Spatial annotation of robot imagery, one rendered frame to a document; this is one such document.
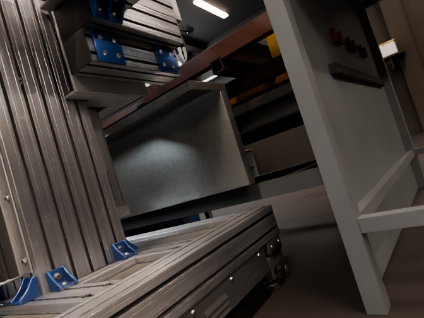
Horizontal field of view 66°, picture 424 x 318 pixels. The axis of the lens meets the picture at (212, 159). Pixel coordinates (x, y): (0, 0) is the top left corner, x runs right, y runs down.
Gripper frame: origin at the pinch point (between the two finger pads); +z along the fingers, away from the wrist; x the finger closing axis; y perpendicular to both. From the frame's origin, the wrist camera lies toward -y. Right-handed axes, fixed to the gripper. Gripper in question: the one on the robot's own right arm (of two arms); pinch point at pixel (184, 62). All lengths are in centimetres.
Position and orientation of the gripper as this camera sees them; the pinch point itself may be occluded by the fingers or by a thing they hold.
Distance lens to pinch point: 156.8
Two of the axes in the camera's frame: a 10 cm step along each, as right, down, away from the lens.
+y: -7.6, 2.6, 5.9
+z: 3.0, 9.5, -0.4
